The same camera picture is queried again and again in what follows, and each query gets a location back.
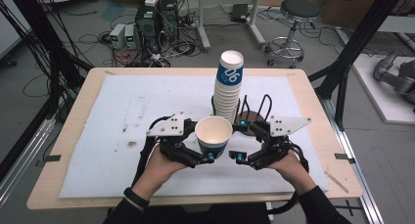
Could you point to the stack of paper cups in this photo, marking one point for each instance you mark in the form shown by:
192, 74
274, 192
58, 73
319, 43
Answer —
228, 97

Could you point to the white platform board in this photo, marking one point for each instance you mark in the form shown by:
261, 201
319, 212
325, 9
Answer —
368, 87

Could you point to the single blue white paper cup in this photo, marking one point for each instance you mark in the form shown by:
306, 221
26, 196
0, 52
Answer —
213, 132

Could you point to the black wristband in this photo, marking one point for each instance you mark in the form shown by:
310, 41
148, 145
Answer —
136, 198

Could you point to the cardboard box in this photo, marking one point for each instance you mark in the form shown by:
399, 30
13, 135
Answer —
345, 5

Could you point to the grey bench power supply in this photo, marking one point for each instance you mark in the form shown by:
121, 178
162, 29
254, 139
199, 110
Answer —
130, 35
116, 35

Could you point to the person's right hand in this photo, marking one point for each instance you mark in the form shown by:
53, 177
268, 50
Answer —
293, 175

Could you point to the black computer tower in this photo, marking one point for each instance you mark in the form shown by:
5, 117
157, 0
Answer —
148, 25

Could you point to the person's left hand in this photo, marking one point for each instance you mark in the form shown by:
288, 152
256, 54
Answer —
160, 171

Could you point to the white foam mat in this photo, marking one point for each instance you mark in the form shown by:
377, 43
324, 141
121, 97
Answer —
107, 165

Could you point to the black tape strip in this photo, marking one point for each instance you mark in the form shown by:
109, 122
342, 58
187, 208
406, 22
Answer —
52, 158
344, 157

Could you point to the aluminium rail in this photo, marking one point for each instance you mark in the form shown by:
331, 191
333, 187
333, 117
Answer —
355, 165
23, 165

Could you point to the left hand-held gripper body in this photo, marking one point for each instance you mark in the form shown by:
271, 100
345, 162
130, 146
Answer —
173, 145

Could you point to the black round stool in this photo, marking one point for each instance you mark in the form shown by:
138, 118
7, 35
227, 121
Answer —
300, 8

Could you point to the white desk leg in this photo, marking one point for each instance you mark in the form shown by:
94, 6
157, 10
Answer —
256, 22
202, 22

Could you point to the person's dark clothing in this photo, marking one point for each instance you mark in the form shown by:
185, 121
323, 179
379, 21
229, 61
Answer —
202, 215

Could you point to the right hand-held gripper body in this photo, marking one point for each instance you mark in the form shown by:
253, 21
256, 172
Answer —
274, 145

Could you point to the black flat box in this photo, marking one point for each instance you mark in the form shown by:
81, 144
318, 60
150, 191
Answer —
239, 12

